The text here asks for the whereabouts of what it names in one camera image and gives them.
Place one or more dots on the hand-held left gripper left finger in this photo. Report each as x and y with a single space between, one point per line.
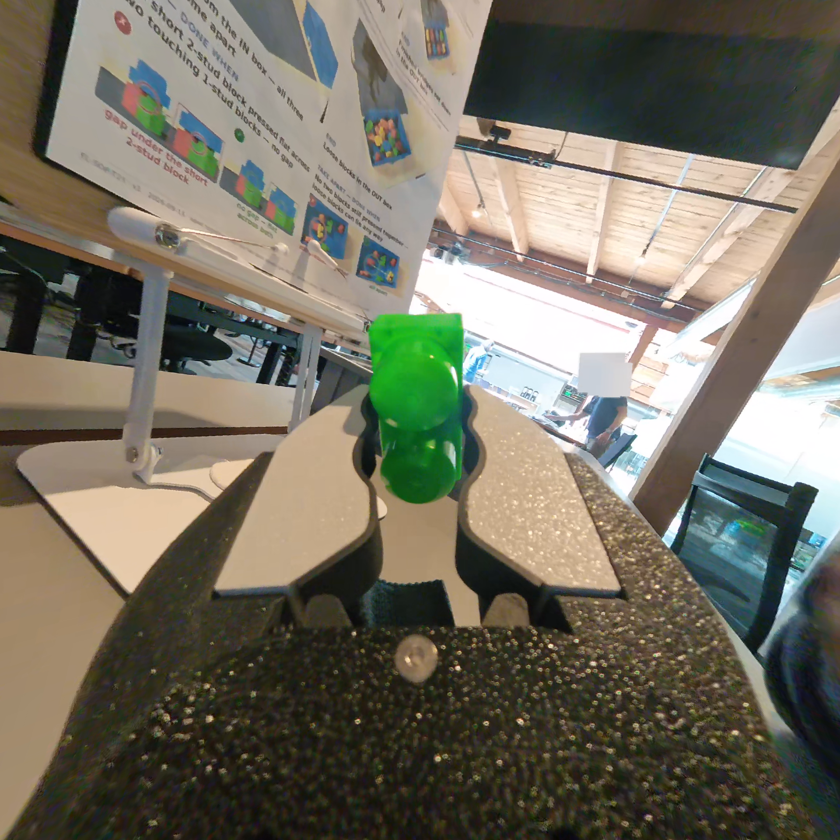
302 512

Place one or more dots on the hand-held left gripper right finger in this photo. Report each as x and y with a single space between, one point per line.
538 512

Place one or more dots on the grey plastic bin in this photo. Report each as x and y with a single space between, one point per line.
344 374

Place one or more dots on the green two-stud toy block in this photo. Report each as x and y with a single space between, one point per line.
413 394

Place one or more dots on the black mesh office chair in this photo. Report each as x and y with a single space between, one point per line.
781 512

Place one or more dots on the white ledge bar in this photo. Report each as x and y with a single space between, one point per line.
229 262

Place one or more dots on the paper instruction sheet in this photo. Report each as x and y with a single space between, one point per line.
262 98

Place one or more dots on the black ceiling panel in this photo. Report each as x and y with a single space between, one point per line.
656 85

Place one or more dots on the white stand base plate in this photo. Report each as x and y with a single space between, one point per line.
98 518

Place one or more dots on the ceiling-mounted camera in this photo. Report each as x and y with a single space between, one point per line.
451 252

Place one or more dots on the wooden post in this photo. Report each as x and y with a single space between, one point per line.
754 328

